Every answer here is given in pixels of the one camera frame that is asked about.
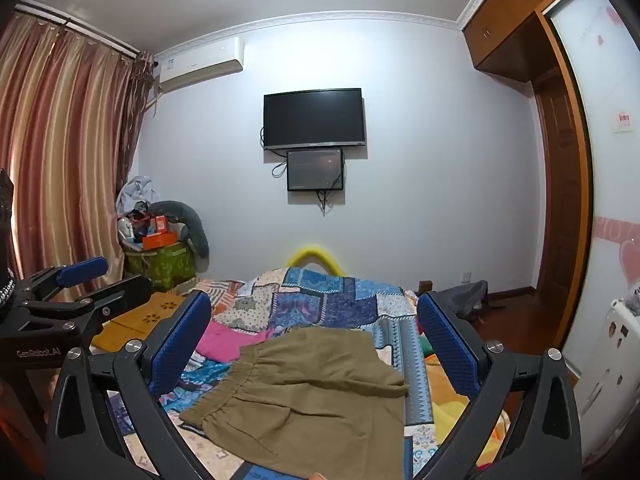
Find black wall television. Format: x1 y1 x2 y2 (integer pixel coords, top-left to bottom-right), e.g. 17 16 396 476
263 88 367 151

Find striped curtain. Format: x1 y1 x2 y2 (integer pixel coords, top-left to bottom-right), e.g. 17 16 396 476
0 7 138 306

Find curtain rail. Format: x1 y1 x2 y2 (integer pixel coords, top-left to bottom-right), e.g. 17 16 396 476
15 2 142 58

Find orange box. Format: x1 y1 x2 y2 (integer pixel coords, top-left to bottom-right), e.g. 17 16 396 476
142 232 178 251

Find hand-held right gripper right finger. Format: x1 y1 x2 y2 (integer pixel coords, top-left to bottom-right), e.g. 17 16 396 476
416 291 583 480

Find dark brown curtain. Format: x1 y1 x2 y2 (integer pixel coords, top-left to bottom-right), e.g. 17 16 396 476
117 52 156 201

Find pale grey clothes pile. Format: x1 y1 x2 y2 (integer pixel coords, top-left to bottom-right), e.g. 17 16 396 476
116 176 161 216

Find brown cardboard box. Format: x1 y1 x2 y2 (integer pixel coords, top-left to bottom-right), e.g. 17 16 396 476
91 287 193 356

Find wooden overhead cabinet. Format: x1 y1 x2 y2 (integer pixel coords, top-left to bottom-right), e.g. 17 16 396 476
462 0 588 83

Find yellow foam arc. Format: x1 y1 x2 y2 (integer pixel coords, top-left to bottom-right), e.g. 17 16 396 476
286 246 343 276

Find small black monitor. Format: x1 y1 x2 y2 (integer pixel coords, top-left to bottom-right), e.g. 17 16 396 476
286 148 345 192

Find white air conditioner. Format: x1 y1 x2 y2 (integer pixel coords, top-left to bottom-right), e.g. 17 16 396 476
155 37 246 93

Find green storage basket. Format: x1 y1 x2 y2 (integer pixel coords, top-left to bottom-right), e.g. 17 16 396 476
124 242 197 291

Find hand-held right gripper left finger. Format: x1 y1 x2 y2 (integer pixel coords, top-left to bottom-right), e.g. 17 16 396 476
44 290 236 480

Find olive green pants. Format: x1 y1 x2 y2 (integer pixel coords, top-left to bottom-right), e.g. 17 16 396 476
179 326 411 480

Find orange blanket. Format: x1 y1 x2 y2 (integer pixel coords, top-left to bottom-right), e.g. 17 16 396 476
422 330 511 471

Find patchwork blanket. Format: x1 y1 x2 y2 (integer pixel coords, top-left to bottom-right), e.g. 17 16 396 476
107 266 501 480

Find brown wooden door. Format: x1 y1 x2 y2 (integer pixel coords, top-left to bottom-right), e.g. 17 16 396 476
532 10 596 351

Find white cabinet with stickers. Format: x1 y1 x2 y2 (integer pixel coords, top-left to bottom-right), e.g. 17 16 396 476
575 297 640 456

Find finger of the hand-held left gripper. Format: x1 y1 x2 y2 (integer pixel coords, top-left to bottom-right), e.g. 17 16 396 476
30 274 153 333
14 256 110 306

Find pink cloth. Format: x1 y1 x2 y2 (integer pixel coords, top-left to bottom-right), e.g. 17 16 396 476
195 319 275 362

